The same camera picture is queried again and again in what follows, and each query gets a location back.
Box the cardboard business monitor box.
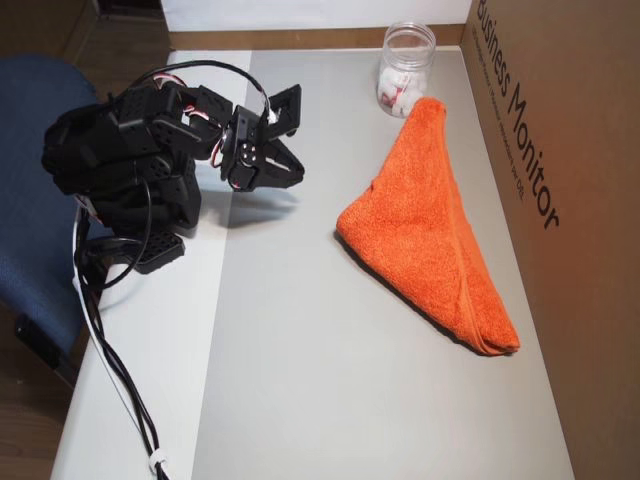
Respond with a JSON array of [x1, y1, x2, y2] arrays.
[[458, 0, 640, 480]]

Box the black table clamp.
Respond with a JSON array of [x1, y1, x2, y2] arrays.
[[129, 230, 187, 275]]

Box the black power cable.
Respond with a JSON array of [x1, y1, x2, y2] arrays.
[[79, 277, 169, 480]]

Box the orange terry towel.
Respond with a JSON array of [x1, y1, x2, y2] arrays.
[[333, 97, 522, 359]]

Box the red white eraser pack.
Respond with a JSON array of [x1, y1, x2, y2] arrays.
[[378, 74, 419, 111]]

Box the red white servo wire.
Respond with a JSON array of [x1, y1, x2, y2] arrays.
[[208, 127, 227, 170]]

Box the clear plastic jar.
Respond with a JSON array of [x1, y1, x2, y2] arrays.
[[375, 20, 437, 120]]

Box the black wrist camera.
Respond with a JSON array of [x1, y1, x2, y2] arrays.
[[262, 83, 304, 140]]

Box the grey desk mat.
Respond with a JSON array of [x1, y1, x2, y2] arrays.
[[191, 49, 576, 480]]

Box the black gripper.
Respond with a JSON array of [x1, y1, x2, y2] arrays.
[[218, 103, 306, 193]]

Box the blue office chair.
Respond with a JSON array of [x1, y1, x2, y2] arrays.
[[0, 53, 109, 391]]

